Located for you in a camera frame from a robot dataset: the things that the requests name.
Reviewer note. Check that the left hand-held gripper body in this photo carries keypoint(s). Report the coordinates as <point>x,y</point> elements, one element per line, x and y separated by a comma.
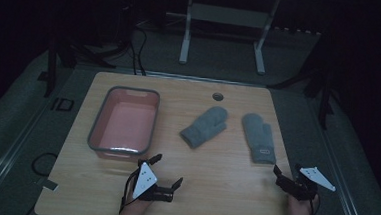
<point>144,180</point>

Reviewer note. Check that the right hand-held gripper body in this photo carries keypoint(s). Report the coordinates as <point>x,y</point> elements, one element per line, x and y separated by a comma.
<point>302,191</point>

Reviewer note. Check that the grey mitten with label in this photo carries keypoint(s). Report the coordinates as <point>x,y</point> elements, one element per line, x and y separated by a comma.
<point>258,135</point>

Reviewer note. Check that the pink basin with grey rim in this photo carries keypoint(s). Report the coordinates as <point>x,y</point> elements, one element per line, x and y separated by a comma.
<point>127,123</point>

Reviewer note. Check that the plain grey mitten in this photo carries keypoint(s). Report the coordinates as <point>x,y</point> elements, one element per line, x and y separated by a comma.
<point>205,126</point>

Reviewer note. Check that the person's right hand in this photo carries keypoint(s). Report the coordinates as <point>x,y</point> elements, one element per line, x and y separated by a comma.
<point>300,214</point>

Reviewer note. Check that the person's left hand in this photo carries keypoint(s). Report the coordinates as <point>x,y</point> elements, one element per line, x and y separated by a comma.
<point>133,209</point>

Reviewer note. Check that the black stand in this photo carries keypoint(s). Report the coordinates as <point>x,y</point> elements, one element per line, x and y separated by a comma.
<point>50,75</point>
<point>325,102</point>

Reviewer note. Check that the white metal stand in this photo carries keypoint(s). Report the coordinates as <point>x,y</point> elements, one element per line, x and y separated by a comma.
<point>229,15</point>

